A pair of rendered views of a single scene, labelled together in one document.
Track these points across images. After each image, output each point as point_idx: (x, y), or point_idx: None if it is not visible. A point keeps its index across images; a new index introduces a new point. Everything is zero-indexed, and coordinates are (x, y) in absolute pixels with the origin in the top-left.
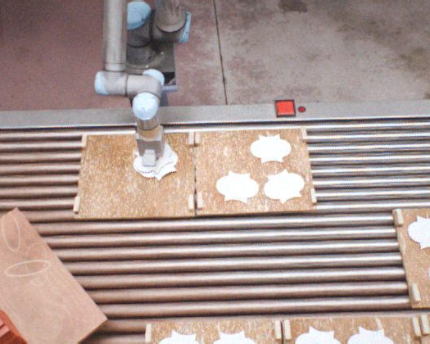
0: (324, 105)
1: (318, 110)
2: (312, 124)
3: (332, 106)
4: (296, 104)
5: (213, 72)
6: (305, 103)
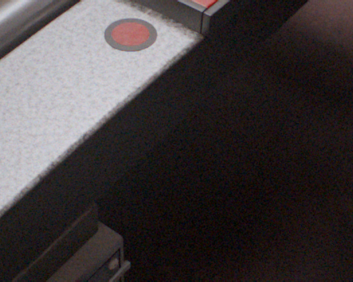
0: (48, 133)
1: (48, 82)
2: (3, 7)
3: None
4: (185, 35)
5: None
6: (148, 70)
